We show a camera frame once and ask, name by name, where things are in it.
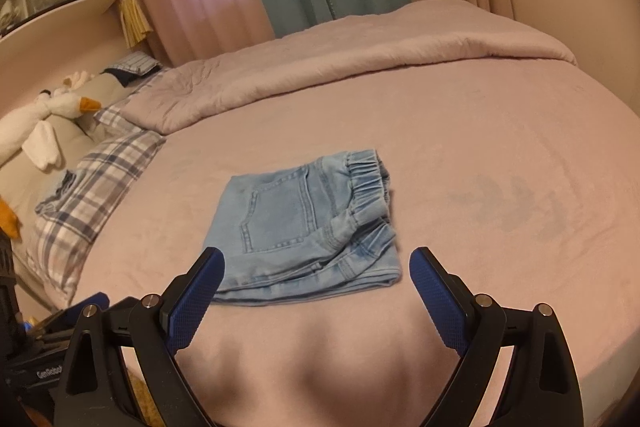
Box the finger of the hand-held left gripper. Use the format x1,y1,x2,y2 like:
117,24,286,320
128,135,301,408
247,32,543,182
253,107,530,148
37,291,111,339

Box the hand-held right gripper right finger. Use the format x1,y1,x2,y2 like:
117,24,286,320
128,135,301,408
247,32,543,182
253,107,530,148
409,246,584,427

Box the light blue denim pants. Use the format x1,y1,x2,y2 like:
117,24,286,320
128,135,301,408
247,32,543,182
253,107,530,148
202,149,404,308

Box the pink folded quilt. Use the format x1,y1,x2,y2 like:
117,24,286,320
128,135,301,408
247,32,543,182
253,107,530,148
121,0,579,136

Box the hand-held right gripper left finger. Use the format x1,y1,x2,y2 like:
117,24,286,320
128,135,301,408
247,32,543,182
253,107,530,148
52,247,225,427

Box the bed with pink sheet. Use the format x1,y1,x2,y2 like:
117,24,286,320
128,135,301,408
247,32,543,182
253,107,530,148
0,0,640,427

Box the yellow hanging cloth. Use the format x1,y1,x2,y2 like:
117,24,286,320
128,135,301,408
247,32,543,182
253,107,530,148
119,0,154,49

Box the white goose plush toy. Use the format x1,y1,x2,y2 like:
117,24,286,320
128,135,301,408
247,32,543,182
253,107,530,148
0,71,103,240

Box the striped folded clothing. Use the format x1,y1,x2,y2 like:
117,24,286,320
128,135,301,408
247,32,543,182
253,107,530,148
101,51,164,86

